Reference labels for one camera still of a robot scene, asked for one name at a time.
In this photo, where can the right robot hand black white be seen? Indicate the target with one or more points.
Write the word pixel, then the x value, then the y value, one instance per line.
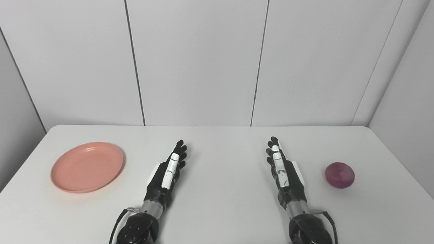
pixel 288 184

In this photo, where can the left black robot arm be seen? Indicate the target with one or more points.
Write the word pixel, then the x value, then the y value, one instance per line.
pixel 140 225

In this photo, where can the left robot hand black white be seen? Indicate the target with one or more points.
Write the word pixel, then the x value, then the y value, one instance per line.
pixel 162 184

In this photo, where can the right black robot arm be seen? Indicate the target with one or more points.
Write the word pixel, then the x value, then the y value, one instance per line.
pixel 307 225

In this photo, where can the pink round plate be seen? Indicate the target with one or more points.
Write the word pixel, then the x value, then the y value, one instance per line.
pixel 87 167

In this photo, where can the purple red onion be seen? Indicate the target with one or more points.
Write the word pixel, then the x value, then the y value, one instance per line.
pixel 339 175

